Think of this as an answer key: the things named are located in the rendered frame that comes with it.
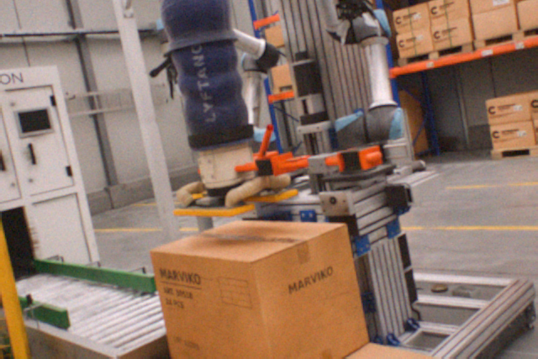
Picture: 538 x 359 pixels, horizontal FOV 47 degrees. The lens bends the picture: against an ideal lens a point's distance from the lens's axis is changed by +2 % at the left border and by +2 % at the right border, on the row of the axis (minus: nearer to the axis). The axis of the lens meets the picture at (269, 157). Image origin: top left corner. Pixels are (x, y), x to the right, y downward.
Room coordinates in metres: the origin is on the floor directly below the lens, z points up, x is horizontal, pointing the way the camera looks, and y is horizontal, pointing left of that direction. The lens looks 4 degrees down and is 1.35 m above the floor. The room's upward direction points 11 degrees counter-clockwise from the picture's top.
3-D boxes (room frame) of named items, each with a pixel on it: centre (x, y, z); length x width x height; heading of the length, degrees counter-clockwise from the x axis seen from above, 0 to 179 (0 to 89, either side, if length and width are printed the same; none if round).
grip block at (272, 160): (1.85, -0.01, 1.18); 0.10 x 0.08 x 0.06; 129
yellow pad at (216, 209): (1.98, 0.22, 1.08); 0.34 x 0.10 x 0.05; 39
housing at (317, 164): (1.68, -0.15, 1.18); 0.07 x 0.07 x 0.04; 39
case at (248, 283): (2.04, 0.14, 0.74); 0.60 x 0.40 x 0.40; 40
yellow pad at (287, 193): (2.10, 0.07, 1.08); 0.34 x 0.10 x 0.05; 39
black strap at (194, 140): (2.04, 0.14, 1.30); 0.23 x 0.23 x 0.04
